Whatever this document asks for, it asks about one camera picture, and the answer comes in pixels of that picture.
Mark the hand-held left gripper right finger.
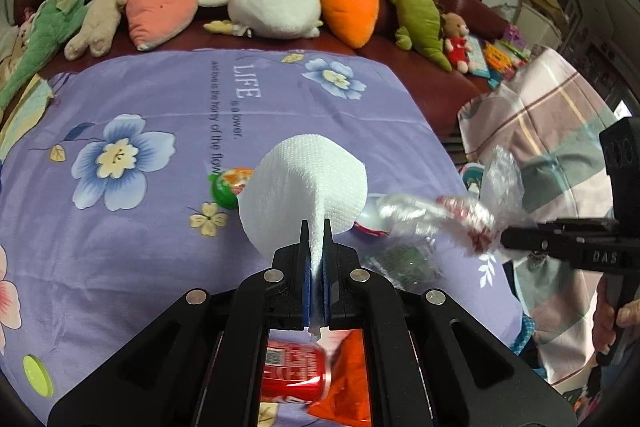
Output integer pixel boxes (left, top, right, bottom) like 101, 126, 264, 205
320, 218, 583, 427

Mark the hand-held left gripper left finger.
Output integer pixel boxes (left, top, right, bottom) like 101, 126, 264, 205
47, 221, 318, 427

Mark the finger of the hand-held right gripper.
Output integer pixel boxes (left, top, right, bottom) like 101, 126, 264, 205
500, 219, 613, 253

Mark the teal round trash bin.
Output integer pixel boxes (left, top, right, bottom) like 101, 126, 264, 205
459, 162, 501, 202

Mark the white paper towel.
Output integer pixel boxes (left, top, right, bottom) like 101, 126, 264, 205
237, 133, 370, 340

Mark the clear plastic bag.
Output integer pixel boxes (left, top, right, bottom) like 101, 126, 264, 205
375, 146, 526, 253

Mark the orange green egg toy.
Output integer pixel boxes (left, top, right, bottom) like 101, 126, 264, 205
209, 167, 256, 210

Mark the person's right hand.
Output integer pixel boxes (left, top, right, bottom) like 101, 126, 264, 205
592, 277, 640, 358

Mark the dark green plastic wrapper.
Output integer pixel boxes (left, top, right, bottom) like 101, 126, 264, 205
365, 242, 443, 290

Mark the red soda can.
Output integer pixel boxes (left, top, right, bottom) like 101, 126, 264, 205
260, 339, 343, 405

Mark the orange snack packet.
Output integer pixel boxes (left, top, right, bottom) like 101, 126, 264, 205
307, 329, 373, 425

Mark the pink plaid cloth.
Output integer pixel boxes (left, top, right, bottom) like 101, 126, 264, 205
457, 47, 640, 388

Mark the colourful children's book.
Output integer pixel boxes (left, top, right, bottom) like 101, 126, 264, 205
482, 41, 532, 82

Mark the wooden cabinet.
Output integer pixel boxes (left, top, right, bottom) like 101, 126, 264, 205
555, 0, 640, 118

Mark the purple toy box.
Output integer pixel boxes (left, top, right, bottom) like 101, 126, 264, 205
502, 24, 531, 50

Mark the blue children's book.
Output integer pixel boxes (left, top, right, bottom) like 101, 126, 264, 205
465, 36, 493, 80

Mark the small brown bear plush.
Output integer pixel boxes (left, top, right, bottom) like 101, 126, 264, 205
442, 13, 478, 75

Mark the dark red leather sofa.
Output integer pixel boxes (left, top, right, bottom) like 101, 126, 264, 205
12, 0, 511, 138

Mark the olive green turtle plush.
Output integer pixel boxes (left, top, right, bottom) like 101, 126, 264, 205
385, 0, 452, 72

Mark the yellow-green round disc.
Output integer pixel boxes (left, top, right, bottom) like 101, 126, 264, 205
22, 354, 53, 398

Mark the beige doll plush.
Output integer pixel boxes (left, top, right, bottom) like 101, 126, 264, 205
64, 0, 137, 60

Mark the green dinosaur plush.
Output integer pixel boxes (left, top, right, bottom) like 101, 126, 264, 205
0, 0, 93, 108

